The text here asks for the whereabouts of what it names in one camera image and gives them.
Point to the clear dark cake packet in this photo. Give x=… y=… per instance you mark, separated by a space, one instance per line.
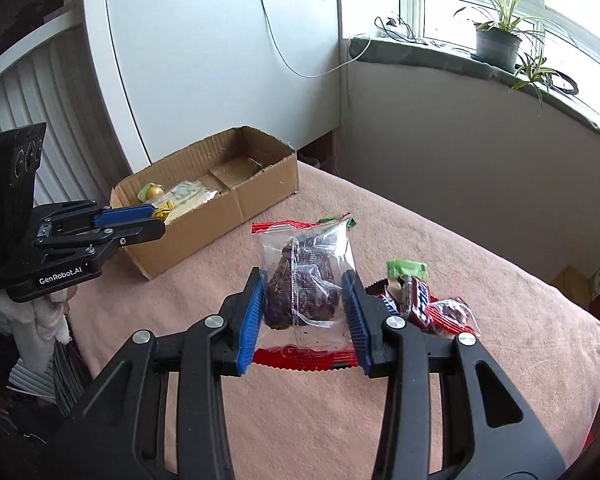
x=305 y=280

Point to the potted spider plant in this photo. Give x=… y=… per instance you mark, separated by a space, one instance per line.
x=497 y=47

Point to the person's left forearm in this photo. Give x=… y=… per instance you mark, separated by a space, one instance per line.
x=65 y=367

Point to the red clear snack packet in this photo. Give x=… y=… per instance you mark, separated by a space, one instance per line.
x=450 y=315

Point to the golden ball chocolate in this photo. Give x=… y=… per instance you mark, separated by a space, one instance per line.
x=155 y=192

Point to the person's left hand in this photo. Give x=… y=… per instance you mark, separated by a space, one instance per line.
x=35 y=320

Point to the green candy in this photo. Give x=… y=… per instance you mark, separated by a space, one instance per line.
x=405 y=266

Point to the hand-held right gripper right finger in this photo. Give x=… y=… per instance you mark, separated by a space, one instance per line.
x=356 y=320

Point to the white cabinet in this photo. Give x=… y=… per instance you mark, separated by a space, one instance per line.
x=205 y=60

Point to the yellow candy packet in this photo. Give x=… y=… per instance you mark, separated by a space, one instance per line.
x=162 y=214

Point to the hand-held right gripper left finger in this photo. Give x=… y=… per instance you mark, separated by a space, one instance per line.
x=250 y=320

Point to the brown cardboard box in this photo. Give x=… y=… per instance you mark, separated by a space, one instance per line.
x=205 y=225

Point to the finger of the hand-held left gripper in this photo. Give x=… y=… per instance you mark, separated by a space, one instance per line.
x=125 y=214
x=130 y=234

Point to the grey windowsill cloth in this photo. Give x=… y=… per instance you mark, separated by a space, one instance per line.
x=430 y=55

